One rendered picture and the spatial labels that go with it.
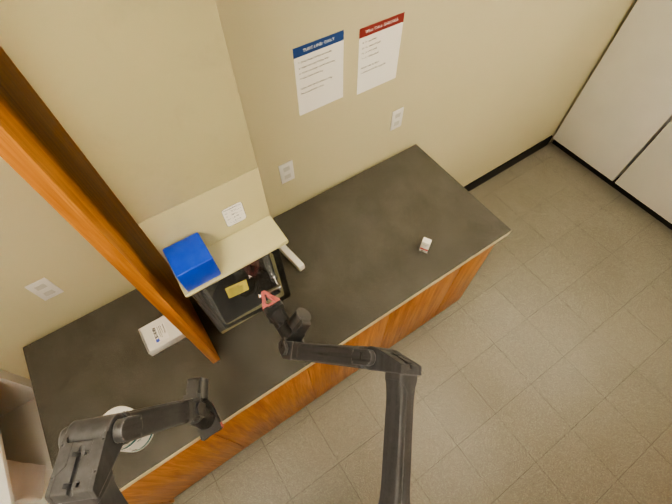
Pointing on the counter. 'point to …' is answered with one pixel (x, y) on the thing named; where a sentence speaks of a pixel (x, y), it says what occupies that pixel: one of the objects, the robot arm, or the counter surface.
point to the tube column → (136, 92)
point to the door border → (209, 311)
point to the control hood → (243, 249)
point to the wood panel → (87, 200)
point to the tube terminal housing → (209, 215)
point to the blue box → (191, 262)
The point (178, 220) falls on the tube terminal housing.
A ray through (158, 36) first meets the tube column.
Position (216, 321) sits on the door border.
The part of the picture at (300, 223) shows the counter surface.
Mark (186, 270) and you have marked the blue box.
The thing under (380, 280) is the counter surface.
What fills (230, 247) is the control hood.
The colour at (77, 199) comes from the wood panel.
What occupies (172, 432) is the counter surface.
